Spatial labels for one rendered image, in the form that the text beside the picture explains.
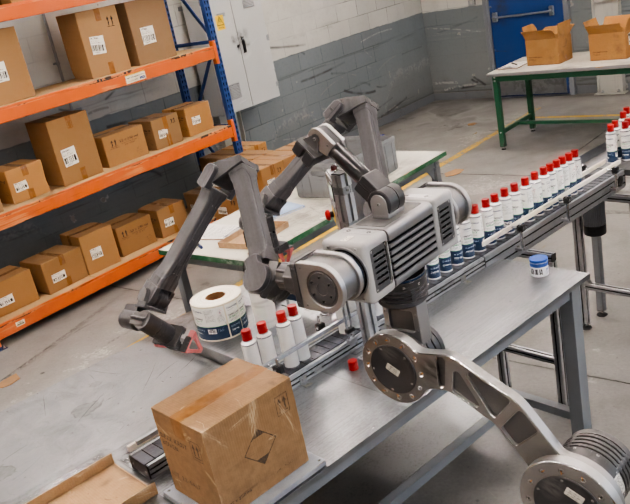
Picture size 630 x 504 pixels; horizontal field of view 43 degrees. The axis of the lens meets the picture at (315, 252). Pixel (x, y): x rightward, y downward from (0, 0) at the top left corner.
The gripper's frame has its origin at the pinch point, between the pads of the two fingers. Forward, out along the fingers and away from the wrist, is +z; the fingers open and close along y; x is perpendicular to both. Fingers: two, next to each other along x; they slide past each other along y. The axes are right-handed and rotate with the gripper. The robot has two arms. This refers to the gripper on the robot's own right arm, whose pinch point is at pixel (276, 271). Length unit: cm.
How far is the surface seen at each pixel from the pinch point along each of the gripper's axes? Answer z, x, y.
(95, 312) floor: 117, -332, -118
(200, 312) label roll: 20.1, -43.5, 2.1
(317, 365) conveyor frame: 35.1, 7.4, -2.1
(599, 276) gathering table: 94, 15, -220
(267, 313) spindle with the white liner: 23.1, -20.6, -10.1
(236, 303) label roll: 20.3, -35.1, -8.9
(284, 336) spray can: 20.5, 3.5, 6.2
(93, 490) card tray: 38, -14, 78
